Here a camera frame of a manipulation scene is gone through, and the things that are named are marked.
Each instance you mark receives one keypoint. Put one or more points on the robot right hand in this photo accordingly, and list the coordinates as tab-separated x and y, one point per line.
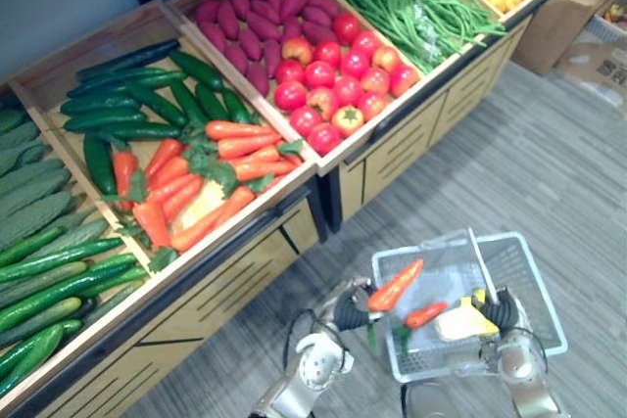
499	312

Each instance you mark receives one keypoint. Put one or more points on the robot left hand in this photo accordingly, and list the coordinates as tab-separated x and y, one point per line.
352	312

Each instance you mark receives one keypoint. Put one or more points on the robot left arm silver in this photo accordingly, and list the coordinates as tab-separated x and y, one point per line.
318	364

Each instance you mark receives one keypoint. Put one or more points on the robot right arm silver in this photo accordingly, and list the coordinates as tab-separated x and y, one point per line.
519	369

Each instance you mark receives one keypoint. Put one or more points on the white plastic basket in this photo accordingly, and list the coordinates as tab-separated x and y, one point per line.
607	29

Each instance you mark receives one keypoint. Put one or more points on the yellow corn cob with husk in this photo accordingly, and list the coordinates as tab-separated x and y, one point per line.
463	322

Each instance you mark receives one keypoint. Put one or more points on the small orange carrot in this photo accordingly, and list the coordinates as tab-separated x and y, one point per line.
425	315

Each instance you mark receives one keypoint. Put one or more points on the red tomato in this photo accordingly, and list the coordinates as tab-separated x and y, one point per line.
366	45
354	64
290	72
290	96
348	90
348	29
297	51
327	53
320	74
372	106
324	139
405	80
348	121
305	122
375	80
386	59
322	103

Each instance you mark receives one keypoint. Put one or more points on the dark green cucumber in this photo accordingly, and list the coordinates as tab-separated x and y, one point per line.
105	121
127	81
127	58
188	102
198	70
211	102
157	105
237	107
100	105
137	131
99	163

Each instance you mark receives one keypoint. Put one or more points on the flat cardboard box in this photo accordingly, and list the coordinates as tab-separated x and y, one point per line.
597	70

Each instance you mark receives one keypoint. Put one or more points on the large cardboard box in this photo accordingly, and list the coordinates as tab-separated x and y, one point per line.
548	31

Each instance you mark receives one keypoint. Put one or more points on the green bitter gourd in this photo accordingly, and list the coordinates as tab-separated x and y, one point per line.
29	177
11	122
19	156
34	219
18	135
34	193

